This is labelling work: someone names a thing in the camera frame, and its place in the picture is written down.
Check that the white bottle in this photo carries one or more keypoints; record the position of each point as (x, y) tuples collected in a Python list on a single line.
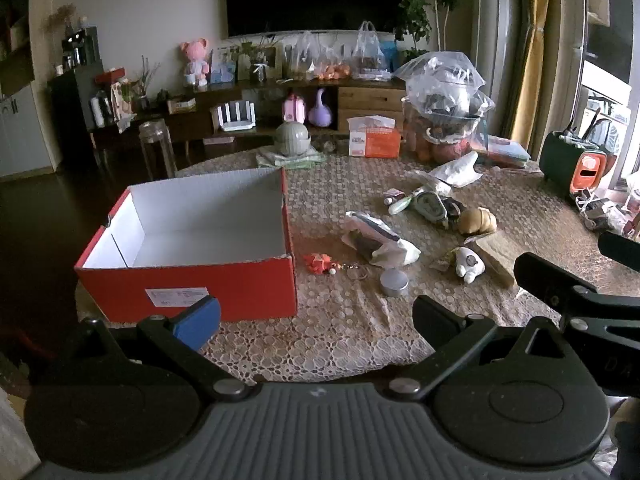
[(97, 110)]

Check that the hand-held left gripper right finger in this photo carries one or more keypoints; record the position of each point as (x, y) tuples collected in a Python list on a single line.
[(435, 320)]

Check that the small dark ornament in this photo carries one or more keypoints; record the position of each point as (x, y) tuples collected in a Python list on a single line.
[(324, 146)]

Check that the plastic bag of oranges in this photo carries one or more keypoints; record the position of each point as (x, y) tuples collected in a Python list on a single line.
[(320, 62)]

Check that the cotton swab bag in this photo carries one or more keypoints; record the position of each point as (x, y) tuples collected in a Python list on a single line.
[(425, 180)]

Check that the pink plush bear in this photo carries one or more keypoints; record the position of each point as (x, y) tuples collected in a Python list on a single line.
[(196, 60)]

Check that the grey curtain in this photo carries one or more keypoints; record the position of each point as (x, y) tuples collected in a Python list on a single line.
[(500, 35)]

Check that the grey-green lidded pot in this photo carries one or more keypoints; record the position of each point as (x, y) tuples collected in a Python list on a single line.
[(292, 137)]

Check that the stack of books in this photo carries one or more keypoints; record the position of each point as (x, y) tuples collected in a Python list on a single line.
[(505, 152)]

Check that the orange tissue box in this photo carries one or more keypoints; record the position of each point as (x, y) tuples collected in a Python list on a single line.
[(377, 142)]

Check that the purple gourd toy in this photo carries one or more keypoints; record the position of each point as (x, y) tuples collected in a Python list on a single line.
[(321, 114)]

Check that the white plush dog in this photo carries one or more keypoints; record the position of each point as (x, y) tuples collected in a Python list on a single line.
[(469, 262)]

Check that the black cabinet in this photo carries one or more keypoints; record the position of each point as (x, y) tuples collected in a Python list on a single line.
[(70, 105)]

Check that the white pouch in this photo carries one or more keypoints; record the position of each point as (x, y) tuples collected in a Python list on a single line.
[(460, 167)]

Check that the red flat box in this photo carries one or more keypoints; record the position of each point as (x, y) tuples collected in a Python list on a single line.
[(109, 76)]

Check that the tan cardboard block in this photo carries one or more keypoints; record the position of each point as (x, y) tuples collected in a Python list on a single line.
[(497, 260)]

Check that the pink toy suitcase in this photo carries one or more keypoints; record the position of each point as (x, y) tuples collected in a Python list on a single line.
[(294, 109)]

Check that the brown bread-shaped toy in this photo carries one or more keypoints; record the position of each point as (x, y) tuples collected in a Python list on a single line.
[(477, 221)]

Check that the small cardboard box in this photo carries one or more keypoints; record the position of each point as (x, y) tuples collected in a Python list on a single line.
[(181, 105)]

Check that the green indoor plant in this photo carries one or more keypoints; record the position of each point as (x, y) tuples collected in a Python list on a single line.
[(415, 15)]

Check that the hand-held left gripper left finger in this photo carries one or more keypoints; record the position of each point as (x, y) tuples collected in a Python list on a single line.
[(200, 317)]

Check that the white router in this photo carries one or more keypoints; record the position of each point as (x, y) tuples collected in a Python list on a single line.
[(232, 117)]

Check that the blue picture card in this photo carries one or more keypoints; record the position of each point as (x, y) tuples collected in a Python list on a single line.
[(223, 67)]

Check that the potted twig plant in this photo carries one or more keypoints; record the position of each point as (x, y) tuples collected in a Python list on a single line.
[(142, 90)]

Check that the dried flower bunch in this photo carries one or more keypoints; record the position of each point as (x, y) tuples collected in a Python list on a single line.
[(62, 20)]

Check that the blue box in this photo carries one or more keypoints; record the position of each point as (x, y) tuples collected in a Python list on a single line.
[(390, 55)]

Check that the small green packet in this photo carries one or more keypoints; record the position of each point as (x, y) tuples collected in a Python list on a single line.
[(442, 259)]

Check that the round metal tin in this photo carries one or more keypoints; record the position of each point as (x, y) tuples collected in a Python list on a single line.
[(393, 284)]

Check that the wooden picture frame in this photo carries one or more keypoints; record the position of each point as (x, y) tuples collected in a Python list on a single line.
[(262, 60)]

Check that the pink flat box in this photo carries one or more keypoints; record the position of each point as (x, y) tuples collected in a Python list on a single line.
[(218, 139)]

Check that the white green tube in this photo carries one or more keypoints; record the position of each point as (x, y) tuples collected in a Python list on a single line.
[(400, 205)]

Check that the white plastic bag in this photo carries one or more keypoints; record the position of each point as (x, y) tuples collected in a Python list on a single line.
[(395, 252)]

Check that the green folded cloth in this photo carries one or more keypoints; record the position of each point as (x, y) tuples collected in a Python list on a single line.
[(270, 161)]

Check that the yellow curtain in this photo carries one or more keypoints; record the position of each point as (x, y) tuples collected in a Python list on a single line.
[(542, 20)]

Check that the wooden television cabinet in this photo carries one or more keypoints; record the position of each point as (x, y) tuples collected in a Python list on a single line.
[(370, 100)]

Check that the bag of red fruit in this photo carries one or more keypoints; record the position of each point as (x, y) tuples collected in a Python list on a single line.
[(440, 147)]

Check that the large clear plastic bag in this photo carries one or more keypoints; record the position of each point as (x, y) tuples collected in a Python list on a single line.
[(445, 80)]

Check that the wall shelf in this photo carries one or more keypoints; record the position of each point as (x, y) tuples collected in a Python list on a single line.
[(15, 35)]

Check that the small pink packet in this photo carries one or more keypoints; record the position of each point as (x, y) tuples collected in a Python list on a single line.
[(395, 192)]

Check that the white cupboard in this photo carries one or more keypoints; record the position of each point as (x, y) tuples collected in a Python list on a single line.
[(22, 130)]

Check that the black coffee machine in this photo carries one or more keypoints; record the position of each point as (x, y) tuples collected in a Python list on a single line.
[(80, 47)]

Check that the dark green orange case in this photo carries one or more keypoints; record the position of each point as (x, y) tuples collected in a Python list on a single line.
[(560, 160)]

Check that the floral paper bag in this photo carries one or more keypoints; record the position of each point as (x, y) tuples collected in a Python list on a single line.
[(122, 105)]

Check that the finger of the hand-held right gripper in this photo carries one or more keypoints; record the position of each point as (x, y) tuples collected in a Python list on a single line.
[(545, 275), (620, 249)]

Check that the red shoe box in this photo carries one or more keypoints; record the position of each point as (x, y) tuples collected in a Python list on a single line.
[(200, 285)]

